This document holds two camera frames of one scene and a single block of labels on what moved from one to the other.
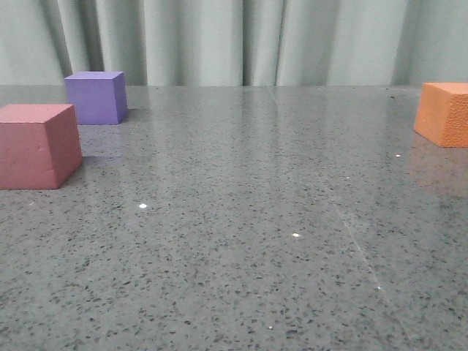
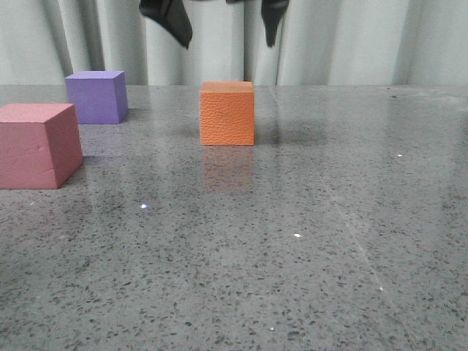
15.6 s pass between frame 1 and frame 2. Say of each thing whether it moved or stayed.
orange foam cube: moved
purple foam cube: stayed
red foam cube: stayed
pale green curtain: stayed
